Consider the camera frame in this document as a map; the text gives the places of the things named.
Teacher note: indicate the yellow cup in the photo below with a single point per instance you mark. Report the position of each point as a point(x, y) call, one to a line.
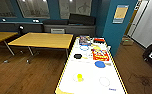
point(80, 77)

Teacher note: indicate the open cardboard box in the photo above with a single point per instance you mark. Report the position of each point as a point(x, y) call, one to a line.
point(127, 41)

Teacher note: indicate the white bowl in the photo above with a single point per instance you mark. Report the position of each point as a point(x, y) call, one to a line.
point(84, 47)

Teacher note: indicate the dark grey sofa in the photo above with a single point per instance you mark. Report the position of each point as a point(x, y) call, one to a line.
point(72, 25)

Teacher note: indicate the flat red object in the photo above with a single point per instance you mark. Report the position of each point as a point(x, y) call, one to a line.
point(99, 40)

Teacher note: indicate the red orange game box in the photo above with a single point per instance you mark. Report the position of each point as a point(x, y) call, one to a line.
point(100, 55)

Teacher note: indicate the blue bowl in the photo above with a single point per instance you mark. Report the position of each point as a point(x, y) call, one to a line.
point(100, 64)

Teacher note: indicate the air hockey table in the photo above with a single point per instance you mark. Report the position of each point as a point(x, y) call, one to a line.
point(88, 76)

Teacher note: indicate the yellow wooden table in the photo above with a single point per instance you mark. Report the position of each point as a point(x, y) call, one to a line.
point(0, 35)
point(42, 39)

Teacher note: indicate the framed interior window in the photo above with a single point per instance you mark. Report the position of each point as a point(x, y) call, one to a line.
point(33, 7)
point(75, 7)
point(3, 7)

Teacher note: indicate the brown wooden door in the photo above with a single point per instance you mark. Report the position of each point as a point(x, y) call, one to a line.
point(132, 21)

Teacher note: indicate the long dark grey bench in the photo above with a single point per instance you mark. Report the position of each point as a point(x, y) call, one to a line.
point(15, 26)

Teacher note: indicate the pale framed wall sign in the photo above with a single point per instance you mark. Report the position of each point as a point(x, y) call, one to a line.
point(120, 14)

